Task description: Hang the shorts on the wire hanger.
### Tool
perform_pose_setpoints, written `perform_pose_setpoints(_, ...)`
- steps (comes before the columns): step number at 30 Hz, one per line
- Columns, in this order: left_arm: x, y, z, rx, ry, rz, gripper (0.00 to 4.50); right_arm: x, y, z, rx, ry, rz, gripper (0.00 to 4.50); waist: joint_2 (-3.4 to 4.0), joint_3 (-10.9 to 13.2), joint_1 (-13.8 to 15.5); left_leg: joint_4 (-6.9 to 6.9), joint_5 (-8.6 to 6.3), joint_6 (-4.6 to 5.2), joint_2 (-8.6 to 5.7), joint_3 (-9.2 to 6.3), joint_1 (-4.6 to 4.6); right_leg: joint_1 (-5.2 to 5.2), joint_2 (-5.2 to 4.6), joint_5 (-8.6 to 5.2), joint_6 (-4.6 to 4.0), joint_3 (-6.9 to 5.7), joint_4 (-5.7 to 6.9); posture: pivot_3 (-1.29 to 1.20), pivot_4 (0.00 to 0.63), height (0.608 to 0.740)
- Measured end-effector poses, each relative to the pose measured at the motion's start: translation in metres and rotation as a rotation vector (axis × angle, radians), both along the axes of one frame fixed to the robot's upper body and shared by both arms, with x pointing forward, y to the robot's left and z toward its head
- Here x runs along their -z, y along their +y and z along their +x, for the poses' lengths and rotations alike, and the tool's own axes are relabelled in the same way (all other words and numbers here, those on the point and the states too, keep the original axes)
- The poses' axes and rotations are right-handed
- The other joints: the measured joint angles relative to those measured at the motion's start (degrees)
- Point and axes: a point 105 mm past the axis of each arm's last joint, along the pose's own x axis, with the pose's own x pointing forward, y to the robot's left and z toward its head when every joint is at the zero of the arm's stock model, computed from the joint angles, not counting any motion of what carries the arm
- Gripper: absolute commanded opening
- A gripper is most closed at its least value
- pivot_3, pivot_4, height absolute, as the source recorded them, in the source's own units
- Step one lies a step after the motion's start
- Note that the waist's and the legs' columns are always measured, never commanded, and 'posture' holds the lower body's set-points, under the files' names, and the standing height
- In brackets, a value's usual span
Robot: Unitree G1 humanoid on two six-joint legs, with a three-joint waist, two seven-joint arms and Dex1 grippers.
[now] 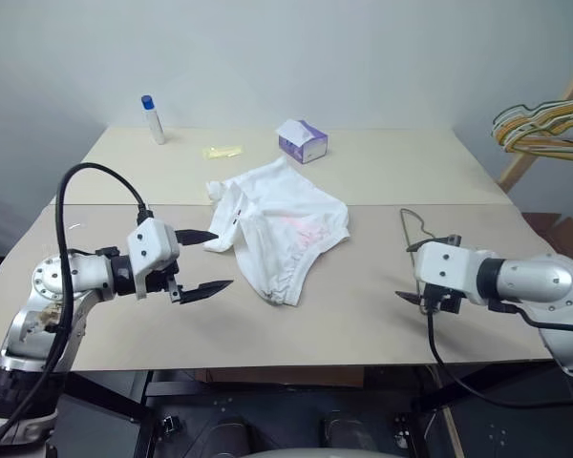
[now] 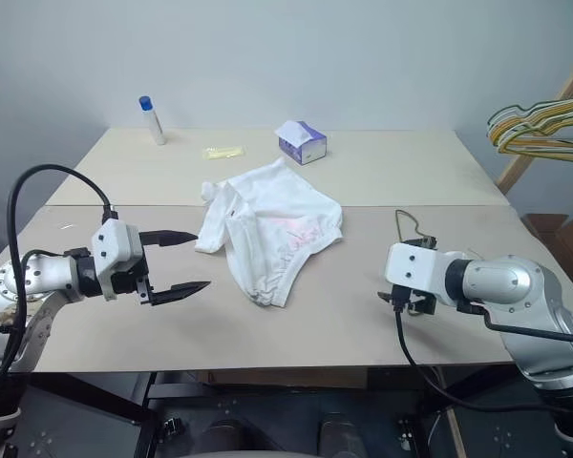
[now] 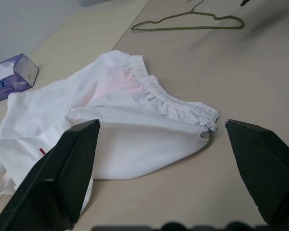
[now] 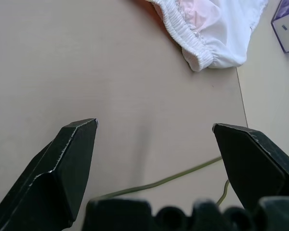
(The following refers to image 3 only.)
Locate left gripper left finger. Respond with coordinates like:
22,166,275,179
0,119,102,231

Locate white tissue sheet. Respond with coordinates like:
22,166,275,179
0,64,16,84

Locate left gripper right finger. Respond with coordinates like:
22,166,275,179
224,119,289,227

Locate purple tissue box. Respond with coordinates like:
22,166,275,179
0,53,39,103

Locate olive green clothes hanger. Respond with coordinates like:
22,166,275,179
131,0,245,31

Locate white elastic-waist shorts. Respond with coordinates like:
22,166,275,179
0,50,220,218

